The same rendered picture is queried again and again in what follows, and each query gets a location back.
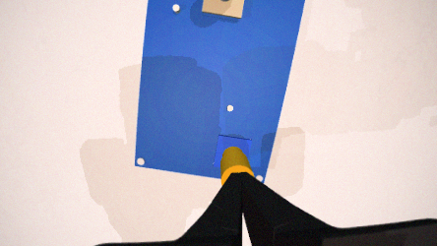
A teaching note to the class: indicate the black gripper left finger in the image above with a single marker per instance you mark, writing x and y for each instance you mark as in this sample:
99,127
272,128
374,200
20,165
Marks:
219,225

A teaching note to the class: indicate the blue circuit board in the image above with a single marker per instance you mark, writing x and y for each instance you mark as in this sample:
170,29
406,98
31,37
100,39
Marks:
214,75

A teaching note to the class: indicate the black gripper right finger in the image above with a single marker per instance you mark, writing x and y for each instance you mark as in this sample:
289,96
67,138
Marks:
271,220

